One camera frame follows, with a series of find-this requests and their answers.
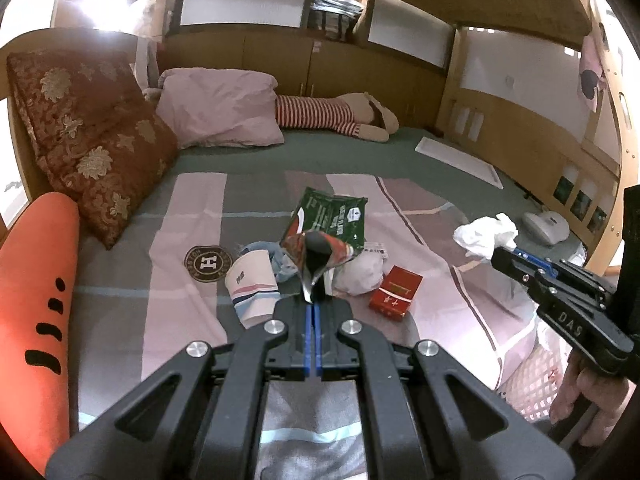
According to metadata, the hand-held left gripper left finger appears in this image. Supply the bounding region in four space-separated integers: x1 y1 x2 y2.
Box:
46 302 312 480

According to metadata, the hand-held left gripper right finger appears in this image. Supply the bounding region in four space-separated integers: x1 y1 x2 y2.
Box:
312 304 577 480

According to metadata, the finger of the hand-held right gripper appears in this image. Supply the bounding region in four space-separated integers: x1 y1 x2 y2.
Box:
514 247 620 306
490 246 636 363

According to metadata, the white tissue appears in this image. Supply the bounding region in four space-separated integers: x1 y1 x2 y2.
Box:
452 213 519 261

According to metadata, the green snack bag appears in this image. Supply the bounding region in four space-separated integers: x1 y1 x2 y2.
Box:
279 186 369 307

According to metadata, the person's right hand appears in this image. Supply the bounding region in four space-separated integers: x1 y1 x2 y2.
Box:
550 355 632 436

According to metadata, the white rounded device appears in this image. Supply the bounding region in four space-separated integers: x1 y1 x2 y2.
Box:
521 209 572 247

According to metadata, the striped paper cup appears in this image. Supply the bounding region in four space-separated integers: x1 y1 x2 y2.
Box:
224 251 282 329

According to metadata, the white mesh basket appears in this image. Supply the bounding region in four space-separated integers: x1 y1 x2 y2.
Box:
497 317 591 423

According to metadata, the crumpled white paper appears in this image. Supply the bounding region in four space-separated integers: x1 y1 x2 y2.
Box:
331 249 388 297

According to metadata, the red cigarette box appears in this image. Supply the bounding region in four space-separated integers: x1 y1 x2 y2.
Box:
368 266 424 322

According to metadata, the blue cloth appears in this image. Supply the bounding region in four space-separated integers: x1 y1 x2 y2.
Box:
237 240 302 283

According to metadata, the pink grey striped blanket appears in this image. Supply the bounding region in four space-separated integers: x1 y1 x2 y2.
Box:
75 170 538 480

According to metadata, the hanging pink cloth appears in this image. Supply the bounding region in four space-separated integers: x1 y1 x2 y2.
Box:
577 22 610 113

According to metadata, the striped plush toy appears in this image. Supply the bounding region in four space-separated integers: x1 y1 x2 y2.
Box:
274 91 401 143

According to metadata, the pink pillow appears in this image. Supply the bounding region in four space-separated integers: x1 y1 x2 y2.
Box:
155 67 287 149

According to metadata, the small red floral pillow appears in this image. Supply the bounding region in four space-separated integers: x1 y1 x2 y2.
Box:
44 109 180 251

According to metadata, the orange carrot plush pillow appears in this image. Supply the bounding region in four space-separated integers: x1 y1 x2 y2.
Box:
0 191 82 477

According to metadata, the large red floral pillow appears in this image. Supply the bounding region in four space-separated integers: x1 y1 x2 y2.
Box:
6 49 148 163

